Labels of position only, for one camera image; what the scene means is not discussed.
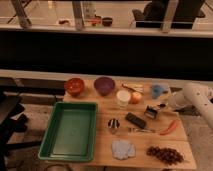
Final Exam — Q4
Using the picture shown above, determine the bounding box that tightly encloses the wooden brush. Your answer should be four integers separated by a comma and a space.
122, 83, 143, 93

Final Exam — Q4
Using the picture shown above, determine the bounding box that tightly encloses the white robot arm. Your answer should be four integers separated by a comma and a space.
163, 83, 213, 130

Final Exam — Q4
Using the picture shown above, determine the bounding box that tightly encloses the peach fruit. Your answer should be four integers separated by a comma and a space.
130, 92, 142, 104

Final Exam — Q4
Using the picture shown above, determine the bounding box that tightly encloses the black rectangular block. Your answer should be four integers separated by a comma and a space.
125, 113, 146, 129

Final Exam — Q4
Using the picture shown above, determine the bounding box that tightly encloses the blue cloth toy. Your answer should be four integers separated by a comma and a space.
151, 84, 169, 99

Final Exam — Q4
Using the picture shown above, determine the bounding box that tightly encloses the orange carrot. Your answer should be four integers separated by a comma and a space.
159, 120, 178, 135

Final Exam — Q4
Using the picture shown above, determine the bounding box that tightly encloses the metal fork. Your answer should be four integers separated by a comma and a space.
128, 127, 156, 133

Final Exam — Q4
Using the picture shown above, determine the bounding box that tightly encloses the white lidded cup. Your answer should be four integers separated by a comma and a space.
116, 90, 131, 107

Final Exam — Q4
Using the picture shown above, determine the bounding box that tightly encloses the small metal cup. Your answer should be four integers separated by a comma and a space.
108, 118, 120, 134

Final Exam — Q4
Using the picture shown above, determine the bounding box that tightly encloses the dark red grape bunch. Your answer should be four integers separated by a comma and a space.
146, 146, 184, 165

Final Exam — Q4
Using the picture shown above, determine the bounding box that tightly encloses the light blue cloth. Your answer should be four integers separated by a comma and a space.
111, 140, 136, 160

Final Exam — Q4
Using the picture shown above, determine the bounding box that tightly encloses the purple bowl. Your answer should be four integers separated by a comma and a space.
94, 77, 115, 96

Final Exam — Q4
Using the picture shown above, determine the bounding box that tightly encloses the red bowl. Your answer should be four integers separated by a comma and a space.
64, 78, 85, 96

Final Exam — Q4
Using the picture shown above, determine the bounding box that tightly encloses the green plastic tray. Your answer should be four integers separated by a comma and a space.
38, 102, 98, 162

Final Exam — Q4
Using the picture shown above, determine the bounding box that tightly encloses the dark background bowl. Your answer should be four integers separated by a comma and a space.
102, 17, 113, 27

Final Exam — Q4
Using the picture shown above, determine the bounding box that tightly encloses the black chair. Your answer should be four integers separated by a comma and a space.
132, 0, 206, 29

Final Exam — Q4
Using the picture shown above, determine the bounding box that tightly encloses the black equipment on left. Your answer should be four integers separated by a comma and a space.
0, 91, 41, 171

